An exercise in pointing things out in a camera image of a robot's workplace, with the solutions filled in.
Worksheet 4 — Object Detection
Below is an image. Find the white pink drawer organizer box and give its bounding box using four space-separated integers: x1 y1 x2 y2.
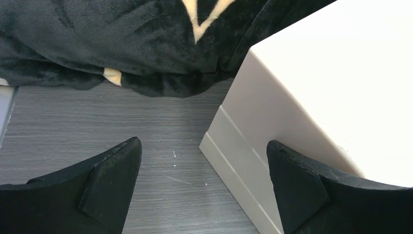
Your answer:
199 0 413 234

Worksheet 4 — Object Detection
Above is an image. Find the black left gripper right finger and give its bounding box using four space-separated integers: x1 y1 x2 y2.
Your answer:
266 140 413 234

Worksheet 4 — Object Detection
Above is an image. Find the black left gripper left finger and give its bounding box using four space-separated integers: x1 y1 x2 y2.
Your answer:
0 137 142 234

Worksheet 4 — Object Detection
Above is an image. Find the black floral plush blanket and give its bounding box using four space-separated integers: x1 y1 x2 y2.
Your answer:
0 0 330 98

